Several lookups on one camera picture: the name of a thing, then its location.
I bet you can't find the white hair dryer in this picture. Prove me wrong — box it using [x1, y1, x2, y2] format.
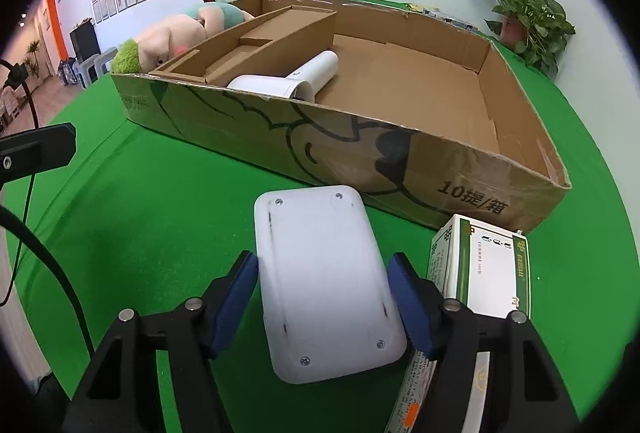
[228, 51, 340, 104]

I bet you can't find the green white medicine box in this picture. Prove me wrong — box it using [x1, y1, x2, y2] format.
[385, 214, 532, 432]

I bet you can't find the black cable with velcro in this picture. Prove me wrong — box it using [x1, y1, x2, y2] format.
[0, 57, 97, 359]

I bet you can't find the right potted green plant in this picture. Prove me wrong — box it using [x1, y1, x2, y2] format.
[485, 0, 576, 79]

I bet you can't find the large cardboard box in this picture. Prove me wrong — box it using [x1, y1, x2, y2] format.
[113, 0, 572, 231]

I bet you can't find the pink pig plush toy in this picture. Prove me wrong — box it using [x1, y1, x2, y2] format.
[111, 2, 254, 74]

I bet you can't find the long cardboard insert tray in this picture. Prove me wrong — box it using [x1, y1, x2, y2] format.
[151, 6, 337, 88]

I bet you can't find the green cloth table cover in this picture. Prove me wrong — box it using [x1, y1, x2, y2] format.
[3, 50, 639, 415]

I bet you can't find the white plastic device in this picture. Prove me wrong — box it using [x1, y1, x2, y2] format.
[254, 185, 407, 384]

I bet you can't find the yellow paper packet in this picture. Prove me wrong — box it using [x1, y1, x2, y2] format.
[407, 3, 440, 18]

